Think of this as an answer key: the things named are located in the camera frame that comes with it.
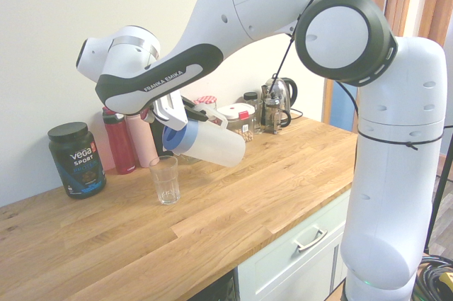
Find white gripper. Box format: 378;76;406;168
152;90;210;132

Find white pitcher with blue lid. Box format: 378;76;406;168
161;103;247;169

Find pink water bottle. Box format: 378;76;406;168
125;113;159;169

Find red water bottle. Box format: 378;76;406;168
101;106;137;176

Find jar with red checkered lid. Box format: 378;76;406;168
193;95;218;111

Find container with white lid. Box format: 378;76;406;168
217;103;256;143

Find black shaker bottle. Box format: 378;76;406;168
150;120;168;157

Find glass jar with black lid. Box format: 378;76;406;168
243;91;265;135

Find clear glass tumbler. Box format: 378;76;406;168
148;154;180;205

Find glass french press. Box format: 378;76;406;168
263;92;292;135

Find steel electric kettle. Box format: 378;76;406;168
261;76;299;118

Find black Vega protein tub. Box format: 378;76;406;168
47;122;108;200

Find dark appliance under counter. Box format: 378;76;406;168
203;268;237;301

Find white kitchen cabinet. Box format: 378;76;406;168
236;187;353;301

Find black stand pole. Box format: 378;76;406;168
423;150;453;256

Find yellow power box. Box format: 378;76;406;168
437;271;453;301

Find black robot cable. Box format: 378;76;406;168
270;0;360;120

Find silver drawer handle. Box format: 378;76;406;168
292;228;328;253

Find coiled black cables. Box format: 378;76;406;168
412;253;453;301

